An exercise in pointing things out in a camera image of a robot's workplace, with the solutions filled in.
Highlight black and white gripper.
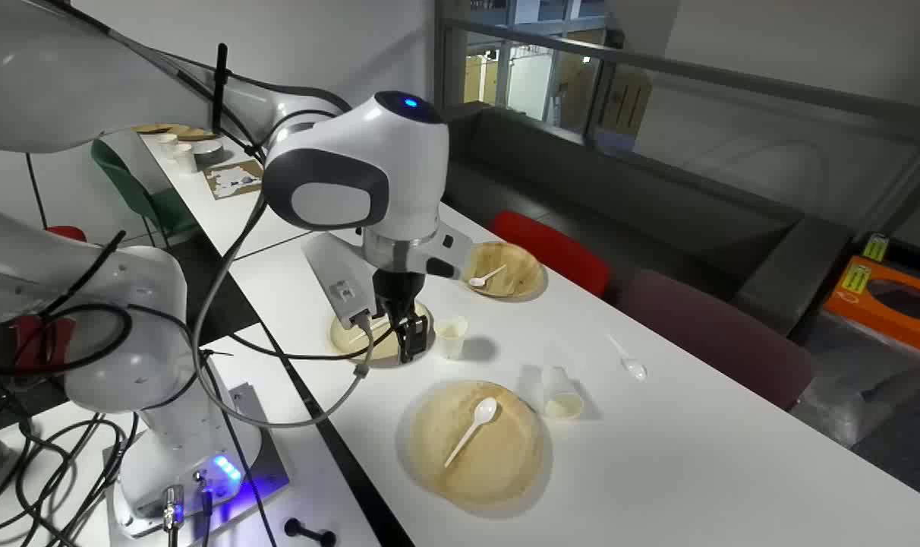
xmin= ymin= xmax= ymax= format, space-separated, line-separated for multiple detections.
xmin=318 ymin=229 xmax=475 ymax=362

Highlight clear plastic cup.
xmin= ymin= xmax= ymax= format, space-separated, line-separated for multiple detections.
xmin=518 ymin=365 xmax=587 ymax=421

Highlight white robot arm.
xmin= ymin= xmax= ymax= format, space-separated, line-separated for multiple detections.
xmin=0 ymin=0 xmax=468 ymax=515

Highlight far white plastic spoon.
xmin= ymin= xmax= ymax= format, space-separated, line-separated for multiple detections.
xmin=468 ymin=266 xmax=508 ymax=289

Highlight near white plastic spoon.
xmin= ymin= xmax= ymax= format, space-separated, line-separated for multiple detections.
xmin=442 ymin=398 xmax=500 ymax=469

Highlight far wooden plate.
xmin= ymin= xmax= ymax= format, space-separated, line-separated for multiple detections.
xmin=465 ymin=241 xmax=547 ymax=300

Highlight near wooden plate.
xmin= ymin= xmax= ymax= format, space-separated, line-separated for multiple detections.
xmin=397 ymin=381 xmax=554 ymax=515

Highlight loose white plastic spoon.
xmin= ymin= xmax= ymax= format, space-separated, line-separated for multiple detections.
xmin=608 ymin=335 xmax=648 ymax=381

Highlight green chair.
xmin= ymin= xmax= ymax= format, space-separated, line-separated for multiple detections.
xmin=91 ymin=140 xmax=193 ymax=244

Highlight maroon chair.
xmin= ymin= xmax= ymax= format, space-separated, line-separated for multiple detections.
xmin=615 ymin=270 xmax=813 ymax=410

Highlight red chair behind robot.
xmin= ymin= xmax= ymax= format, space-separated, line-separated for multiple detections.
xmin=0 ymin=222 xmax=93 ymax=374

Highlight orange box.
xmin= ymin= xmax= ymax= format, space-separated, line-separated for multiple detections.
xmin=823 ymin=256 xmax=920 ymax=349

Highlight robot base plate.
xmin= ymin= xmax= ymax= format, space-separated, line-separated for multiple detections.
xmin=112 ymin=387 xmax=284 ymax=537

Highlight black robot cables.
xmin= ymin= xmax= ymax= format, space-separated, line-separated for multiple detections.
xmin=0 ymin=192 xmax=379 ymax=547

